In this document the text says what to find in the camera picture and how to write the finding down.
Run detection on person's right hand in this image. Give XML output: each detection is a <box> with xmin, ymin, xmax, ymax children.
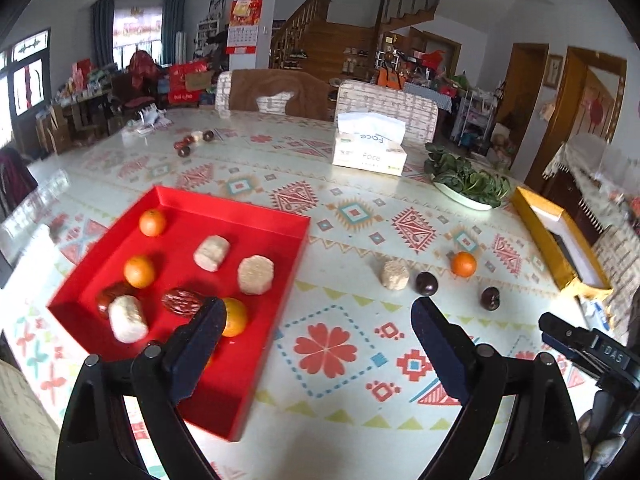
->
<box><xmin>580</xmin><ymin>407</ymin><xmax>633</xmax><ymax>471</ymax></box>

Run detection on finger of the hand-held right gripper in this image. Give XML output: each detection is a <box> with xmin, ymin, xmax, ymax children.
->
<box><xmin>539</xmin><ymin>312</ymin><xmax>601</xmax><ymax>353</ymax></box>
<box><xmin>550</xmin><ymin>342</ymin><xmax>608</xmax><ymax>386</ymax></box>

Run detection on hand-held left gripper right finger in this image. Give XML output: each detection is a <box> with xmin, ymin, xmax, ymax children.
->
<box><xmin>410</xmin><ymin>296</ymin><xmax>586</xmax><ymax>480</ymax></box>

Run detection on tissue box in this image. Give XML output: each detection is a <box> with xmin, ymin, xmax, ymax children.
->
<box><xmin>332</xmin><ymin>111</ymin><xmax>407</xmax><ymax>177</ymax></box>

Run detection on red wall calendar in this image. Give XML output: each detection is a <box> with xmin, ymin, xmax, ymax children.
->
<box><xmin>225</xmin><ymin>0</ymin><xmax>263</xmax><ymax>56</ymax></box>

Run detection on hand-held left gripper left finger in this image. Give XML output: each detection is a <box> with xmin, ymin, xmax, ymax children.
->
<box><xmin>55</xmin><ymin>296</ymin><xmax>228</xmax><ymax>480</ymax></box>

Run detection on patterned covered chair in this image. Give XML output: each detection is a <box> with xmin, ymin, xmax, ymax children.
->
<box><xmin>334</xmin><ymin>79</ymin><xmax>440</xmax><ymax>143</ymax></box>

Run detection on white crumpled plastic bag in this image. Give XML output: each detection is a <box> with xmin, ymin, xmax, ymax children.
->
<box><xmin>125</xmin><ymin>105</ymin><xmax>171</xmax><ymax>135</ymax></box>

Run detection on wooden staircase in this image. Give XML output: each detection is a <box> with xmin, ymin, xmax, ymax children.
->
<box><xmin>270</xmin><ymin>0</ymin><xmax>453</xmax><ymax>71</ymax></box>

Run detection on red tray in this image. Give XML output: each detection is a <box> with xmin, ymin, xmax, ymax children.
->
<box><xmin>46</xmin><ymin>185</ymin><xmax>312</xmax><ymax>443</ymax></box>

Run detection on leafy greens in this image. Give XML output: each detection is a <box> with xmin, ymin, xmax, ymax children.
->
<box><xmin>423</xmin><ymin>142</ymin><xmax>513</xmax><ymax>206</ymax></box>

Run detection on brown covered chair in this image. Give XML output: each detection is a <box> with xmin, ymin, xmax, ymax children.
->
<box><xmin>215</xmin><ymin>69</ymin><xmax>336</xmax><ymax>121</ymax></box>

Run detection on red gift box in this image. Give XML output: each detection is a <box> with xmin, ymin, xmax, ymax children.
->
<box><xmin>168</xmin><ymin>60</ymin><xmax>213</xmax><ymax>106</ymax></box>

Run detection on wooden door frame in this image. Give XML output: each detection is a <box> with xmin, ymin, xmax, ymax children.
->
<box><xmin>497</xmin><ymin>42</ymin><xmax>551</xmax><ymax>171</ymax></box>
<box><xmin>525</xmin><ymin>46</ymin><xmax>628</xmax><ymax>191</ymax></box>

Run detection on blue curtain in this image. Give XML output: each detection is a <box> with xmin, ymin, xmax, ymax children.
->
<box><xmin>161</xmin><ymin>0</ymin><xmax>186</xmax><ymax>63</ymax></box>
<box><xmin>90</xmin><ymin>0</ymin><xmax>116</xmax><ymax>68</ymax></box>

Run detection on red cloth bundle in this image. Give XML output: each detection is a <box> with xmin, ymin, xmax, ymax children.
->
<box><xmin>127</xmin><ymin>51</ymin><xmax>161</xmax><ymax>86</ymax></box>

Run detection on white wire rack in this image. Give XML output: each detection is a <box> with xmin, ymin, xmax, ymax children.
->
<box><xmin>452</xmin><ymin>89</ymin><xmax>501</xmax><ymax>148</ymax></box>

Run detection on yellow cardboard box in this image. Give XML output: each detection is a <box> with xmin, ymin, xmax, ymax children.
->
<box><xmin>510</xmin><ymin>186</ymin><xmax>613</xmax><ymax>291</ymax></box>

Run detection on white plate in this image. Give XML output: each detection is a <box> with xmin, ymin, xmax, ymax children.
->
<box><xmin>432</xmin><ymin>180</ymin><xmax>501</xmax><ymax>211</ymax></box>

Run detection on lace covered cabinet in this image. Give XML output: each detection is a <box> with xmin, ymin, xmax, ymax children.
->
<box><xmin>542</xmin><ymin>140</ymin><xmax>640</xmax><ymax>241</ymax></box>

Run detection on framed picture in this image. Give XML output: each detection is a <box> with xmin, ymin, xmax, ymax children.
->
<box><xmin>542</xmin><ymin>54</ymin><xmax>564</xmax><ymax>88</ymax></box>

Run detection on patterned tablecloth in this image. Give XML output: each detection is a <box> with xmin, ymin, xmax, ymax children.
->
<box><xmin>0</xmin><ymin>110</ymin><xmax>640</xmax><ymax>480</ymax></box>

